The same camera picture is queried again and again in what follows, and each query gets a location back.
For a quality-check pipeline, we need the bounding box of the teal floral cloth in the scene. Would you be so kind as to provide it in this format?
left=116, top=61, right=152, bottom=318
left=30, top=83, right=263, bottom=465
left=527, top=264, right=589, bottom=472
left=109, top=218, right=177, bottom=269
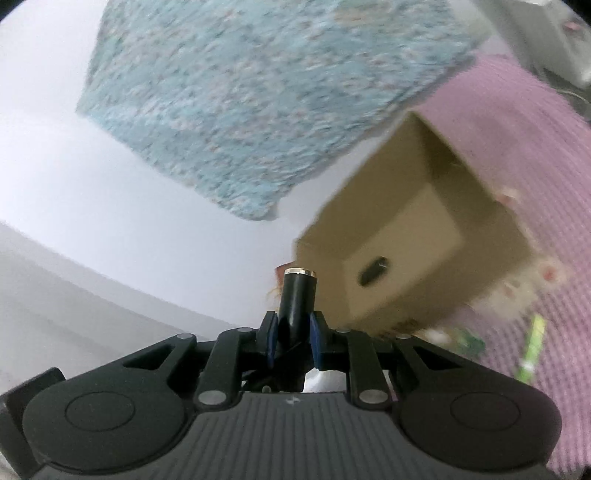
left=76, top=0, right=477, bottom=223

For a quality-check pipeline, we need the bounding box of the green lip balm tube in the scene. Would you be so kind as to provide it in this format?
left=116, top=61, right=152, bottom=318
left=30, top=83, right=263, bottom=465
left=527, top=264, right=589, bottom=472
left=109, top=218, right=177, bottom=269
left=516, top=314, right=547, bottom=384

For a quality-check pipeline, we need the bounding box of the black cylinder with gold cap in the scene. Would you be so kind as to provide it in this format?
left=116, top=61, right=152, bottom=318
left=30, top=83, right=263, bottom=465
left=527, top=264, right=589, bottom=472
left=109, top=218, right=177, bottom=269
left=279, top=266, right=319, bottom=354

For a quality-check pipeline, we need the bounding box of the white water dispenser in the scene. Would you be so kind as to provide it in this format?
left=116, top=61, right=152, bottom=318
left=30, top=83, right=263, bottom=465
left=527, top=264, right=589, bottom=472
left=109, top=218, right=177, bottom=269
left=475, top=0, right=591, bottom=93

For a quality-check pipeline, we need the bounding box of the red gift bag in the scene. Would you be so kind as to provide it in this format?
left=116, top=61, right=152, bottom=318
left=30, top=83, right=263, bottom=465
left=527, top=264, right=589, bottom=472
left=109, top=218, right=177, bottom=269
left=265, top=265, right=288, bottom=302

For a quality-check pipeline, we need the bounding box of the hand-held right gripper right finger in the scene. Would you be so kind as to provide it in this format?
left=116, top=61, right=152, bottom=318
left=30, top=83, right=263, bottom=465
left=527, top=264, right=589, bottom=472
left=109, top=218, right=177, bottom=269
left=308, top=311, right=464, bottom=409

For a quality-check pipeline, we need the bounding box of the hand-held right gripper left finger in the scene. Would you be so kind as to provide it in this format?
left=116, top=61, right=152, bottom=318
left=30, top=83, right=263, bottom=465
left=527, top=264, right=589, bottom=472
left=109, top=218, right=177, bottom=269
left=121, top=311, right=280, bottom=409

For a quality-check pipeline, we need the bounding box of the pink checkered blanket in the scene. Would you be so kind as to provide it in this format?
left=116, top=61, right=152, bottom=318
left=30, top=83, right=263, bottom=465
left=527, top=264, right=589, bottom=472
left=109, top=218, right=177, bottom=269
left=360, top=54, right=591, bottom=480

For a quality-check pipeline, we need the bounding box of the brown cardboard box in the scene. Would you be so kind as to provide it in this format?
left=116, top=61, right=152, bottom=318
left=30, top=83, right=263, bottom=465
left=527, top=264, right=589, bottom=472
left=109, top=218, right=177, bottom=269
left=293, top=111, right=544, bottom=339

